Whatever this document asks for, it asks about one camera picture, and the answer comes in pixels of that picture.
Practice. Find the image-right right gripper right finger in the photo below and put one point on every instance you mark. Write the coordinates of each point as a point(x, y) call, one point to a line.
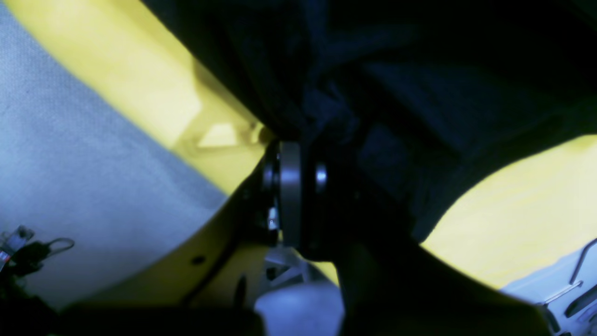
point(391, 286)

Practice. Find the black T-shirt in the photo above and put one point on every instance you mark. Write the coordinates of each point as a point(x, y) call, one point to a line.
point(418, 99)

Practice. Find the yellow table cloth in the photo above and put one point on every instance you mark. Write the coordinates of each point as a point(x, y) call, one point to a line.
point(515, 222)

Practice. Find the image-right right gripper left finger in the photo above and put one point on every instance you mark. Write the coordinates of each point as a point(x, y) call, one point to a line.
point(208, 285)

